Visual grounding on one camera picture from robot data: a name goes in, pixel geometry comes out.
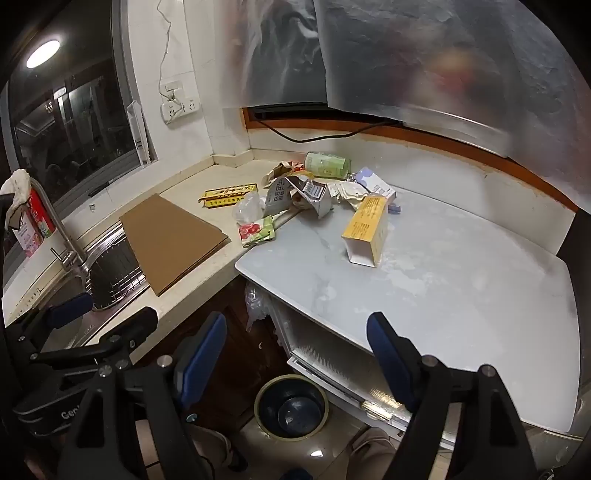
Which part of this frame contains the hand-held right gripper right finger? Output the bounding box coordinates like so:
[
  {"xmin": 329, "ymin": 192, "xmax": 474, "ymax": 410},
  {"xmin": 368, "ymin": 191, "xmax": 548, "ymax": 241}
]
[{"xmin": 366, "ymin": 311, "xmax": 539, "ymax": 480}]

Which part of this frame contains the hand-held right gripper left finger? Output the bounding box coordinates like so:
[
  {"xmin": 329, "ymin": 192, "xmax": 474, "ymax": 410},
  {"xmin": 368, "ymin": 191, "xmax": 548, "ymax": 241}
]
[{"xmin": 60, "ymin": 311, "xmax": 229, "ymax": 480}]

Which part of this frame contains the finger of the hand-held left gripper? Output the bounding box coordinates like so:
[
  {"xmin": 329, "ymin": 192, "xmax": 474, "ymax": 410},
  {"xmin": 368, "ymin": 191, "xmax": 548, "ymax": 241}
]
[
  {"xmin": 29, "ymin": 306, "xmax": 159, "ymax": 371},
  {"xmin": 4, "ymin": 292, "xmax": 95, "ymax": 357}
]

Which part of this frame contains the round trash bin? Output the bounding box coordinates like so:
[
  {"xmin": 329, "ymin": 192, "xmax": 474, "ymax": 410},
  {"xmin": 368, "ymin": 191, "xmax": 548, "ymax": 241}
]
[{"xmin": 253, "ymin": 374, "xmax": 330, "ymax": 439}]

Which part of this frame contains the red green snack wrapper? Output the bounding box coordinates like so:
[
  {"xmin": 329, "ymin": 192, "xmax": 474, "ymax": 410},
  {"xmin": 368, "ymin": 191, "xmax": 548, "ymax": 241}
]
[{"xmin": 237, "ymin": 215, "xmax": 277, "ymax": 248}]

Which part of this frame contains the clear plastic bag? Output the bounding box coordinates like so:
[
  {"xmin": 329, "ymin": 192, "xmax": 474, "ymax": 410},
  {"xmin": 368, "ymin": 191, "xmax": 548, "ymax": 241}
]
[
  {"xmin": 243, "ymin": 281, "xmax": 278, "ymax": 333},
  {"xmin": 230, "ymin": 191, "xmax": 267, "ymax": 227}
]

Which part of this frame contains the yellow red box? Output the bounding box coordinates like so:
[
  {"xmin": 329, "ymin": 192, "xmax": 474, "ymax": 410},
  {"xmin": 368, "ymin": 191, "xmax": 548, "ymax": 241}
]
[{"xmin": 198, "ymin": 183, "xmax": 258, "ymax": 210}]

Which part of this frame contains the white paper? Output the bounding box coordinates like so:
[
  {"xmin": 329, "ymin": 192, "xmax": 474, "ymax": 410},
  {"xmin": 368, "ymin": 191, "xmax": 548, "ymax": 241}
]
[{"xmin": 329, "ymin": 179, "xmax": 370, "ymax": 211}]

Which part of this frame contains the grey carton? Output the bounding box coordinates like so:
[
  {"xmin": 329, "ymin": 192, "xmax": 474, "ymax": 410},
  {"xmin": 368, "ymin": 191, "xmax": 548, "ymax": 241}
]
[{"xmin": 263, "ymin": 175, "xmax": 341, "ymax": 220}]

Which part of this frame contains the white blue box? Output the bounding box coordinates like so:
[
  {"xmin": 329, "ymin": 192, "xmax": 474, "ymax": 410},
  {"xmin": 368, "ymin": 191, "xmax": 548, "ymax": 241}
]
[{"xmin": 353, "ymin": 167, "xmax": 398, "ymax": 204}]

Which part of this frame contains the green can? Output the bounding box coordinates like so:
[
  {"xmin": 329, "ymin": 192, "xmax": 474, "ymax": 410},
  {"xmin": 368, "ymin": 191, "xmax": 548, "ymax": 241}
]
[{"xmin": 304, "ymin": 152, "xmax": 352, "ymax": 180}]

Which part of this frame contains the brown wooden cabinet door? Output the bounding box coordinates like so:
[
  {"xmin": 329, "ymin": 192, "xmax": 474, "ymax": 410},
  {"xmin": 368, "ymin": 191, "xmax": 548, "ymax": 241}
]
[{"xmin": 152, "ymin": 277, "xmax": 288, "ymax": 417}]

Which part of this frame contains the white ribbed glass cabinet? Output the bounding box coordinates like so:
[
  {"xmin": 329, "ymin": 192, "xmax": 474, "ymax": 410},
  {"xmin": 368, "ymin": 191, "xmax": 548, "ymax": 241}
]
[{"xmin": 267, "ymin": 295, "xmax": 463, "ymax": 449}]

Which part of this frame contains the hanging clear plastic bag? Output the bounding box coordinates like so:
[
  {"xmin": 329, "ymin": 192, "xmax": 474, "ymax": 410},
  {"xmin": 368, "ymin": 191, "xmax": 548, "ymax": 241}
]
[{"xmin": 243, "ymin": 281, "xmax": 278, "ymax": 333}]

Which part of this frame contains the person's left leg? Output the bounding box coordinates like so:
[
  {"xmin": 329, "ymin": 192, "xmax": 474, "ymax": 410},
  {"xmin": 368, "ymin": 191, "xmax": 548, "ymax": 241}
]
[{"xmin": 184, "ymin": 424, "xmax": 246, "ymax": 472}]

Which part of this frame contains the person's leg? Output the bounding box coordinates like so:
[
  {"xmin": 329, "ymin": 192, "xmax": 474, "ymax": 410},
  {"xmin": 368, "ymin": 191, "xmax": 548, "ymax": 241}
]
[
  {"xmin": 184, "ymin": 424, "xmax": 246, "ymax": 472},
  {"xmin": 345, "ymin": 426, "xmax": 408, "ymax": 480}
]

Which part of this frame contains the red pink carton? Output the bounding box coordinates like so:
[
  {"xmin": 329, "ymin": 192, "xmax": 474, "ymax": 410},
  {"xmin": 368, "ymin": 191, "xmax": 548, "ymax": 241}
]
[{"xmin": 9, "ymin": 188, "xmax": 57, "ymax": 257}]

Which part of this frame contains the brown cardboard sheet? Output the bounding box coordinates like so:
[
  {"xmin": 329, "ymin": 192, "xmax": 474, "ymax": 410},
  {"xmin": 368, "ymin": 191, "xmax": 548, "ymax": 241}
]
[{"xmin": 119, "ymin": 193, "xmax": 230, "ymax": 297}]

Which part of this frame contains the person's right leg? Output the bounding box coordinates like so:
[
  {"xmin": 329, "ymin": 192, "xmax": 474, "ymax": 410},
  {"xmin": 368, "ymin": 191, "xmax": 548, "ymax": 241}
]
[{"xmin": 345, "ymin": 426, "xmax": 408, "ymax": 480}]

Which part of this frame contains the steel faucet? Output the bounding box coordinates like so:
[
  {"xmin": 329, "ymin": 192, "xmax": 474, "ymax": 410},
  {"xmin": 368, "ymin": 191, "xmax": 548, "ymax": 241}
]
[{"xmin": 29, "ymin": 179, "xmax": 89, "ymax": 269}]

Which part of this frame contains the white cloth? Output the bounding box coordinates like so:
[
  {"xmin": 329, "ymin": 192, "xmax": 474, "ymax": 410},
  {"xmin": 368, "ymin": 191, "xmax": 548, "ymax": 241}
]
[{"xmin": 0, "ymin": 169, "xmax": 34, "ymax": 205}]

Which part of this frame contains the dark glass window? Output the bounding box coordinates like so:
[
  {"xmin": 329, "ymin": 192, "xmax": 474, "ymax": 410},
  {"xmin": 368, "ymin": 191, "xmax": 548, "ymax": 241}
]
[{"xmin": 0, "ymin": 28, "xmax": 153, "ymax": 214}]

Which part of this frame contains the large translucent plastic sheet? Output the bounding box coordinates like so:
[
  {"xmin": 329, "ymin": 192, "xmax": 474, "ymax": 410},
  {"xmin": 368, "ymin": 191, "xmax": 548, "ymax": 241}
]
[{"xmin": 314, "ymin": 0, "xmax": 591, "ymax": 214}]

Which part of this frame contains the small translucent plastic sheet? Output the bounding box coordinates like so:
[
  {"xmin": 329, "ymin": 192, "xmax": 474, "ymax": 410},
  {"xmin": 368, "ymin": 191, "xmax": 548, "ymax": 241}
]
[{"xmin": 222, "ymin": 0, "xmax": 329, "ymax": 110}]

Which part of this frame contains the wire dish rack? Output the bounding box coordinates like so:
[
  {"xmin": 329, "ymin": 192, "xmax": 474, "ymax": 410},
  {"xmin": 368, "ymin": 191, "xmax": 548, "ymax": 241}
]
[{"xmin": 89, "ymin": 239, "xmax": 151, "ymax": 311}]

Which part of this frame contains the white wall socket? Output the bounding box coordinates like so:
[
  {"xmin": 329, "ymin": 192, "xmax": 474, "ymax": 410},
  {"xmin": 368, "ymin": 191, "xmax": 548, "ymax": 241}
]
[{"xmin": 160, "ymin": 99, "xmax": 201, "ymax": 125}]

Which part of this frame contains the orange wooden window frame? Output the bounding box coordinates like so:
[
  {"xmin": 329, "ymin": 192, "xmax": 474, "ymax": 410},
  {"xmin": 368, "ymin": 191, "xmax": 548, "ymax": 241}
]
[{"xmin": 242, "ymin": 106, "xmax": 579, "ymax": 214}]

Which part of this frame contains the black cable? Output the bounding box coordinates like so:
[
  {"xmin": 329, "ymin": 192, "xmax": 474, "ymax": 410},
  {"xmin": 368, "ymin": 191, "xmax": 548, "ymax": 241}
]
[{"xmin": 253, "ymin": 117, "xmax": 403, "ymax": 142}]

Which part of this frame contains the thin white cable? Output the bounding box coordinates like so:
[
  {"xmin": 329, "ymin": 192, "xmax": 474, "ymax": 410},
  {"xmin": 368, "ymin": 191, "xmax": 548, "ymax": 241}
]
[{"xmin": 154, "ymin": 0, "xmax": 180, "ymax": 103}]

